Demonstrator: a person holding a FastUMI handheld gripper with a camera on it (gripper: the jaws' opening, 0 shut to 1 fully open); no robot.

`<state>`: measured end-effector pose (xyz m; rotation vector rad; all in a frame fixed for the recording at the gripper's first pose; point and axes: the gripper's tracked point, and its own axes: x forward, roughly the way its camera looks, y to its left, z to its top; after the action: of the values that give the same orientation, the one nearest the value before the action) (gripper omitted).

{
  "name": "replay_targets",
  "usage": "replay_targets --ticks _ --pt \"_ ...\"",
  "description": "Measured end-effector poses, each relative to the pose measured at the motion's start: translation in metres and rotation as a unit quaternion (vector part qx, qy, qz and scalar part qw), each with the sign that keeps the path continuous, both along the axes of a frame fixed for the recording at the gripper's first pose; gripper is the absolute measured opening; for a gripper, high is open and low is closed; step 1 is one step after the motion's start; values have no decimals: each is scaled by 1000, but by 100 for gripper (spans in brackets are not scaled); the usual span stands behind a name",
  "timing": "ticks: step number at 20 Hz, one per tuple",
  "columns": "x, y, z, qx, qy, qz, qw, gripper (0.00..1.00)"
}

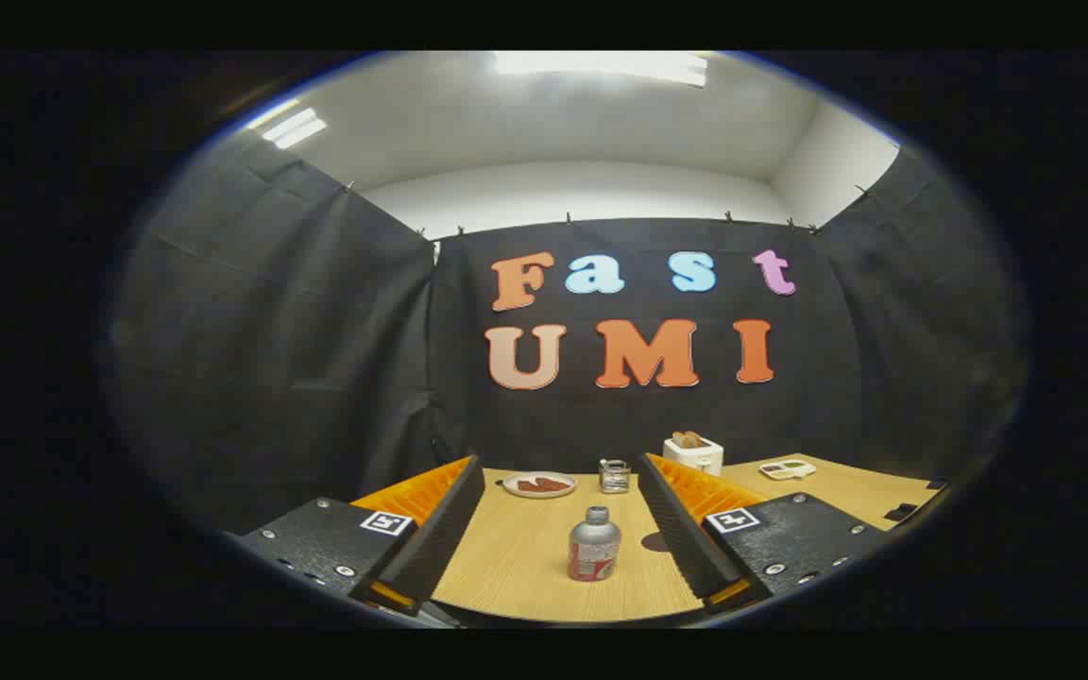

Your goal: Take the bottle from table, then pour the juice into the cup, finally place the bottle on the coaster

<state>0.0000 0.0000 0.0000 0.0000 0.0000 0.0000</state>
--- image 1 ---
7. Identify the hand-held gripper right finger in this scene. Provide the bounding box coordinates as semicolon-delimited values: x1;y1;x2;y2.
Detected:
637;452;888;615

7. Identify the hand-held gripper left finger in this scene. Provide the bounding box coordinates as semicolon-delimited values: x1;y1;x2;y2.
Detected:
237;454;486;618

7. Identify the silver bottle with red label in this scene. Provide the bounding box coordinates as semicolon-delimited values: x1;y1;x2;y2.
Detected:
568;506;622;583

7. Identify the white toaster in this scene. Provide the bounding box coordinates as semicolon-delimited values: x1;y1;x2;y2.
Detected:
663;432;724;477

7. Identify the white round plate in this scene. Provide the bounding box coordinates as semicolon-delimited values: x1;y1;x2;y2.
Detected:
502;471;578;499

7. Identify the wooden table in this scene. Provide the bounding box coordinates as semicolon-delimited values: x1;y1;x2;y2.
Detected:
431;453;946;624

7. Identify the small ceiling light panel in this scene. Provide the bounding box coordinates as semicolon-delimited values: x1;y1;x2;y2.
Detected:
261;107;328;149

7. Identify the large ceiling light panel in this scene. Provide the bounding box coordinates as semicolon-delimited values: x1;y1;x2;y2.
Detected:
495;51;707;88

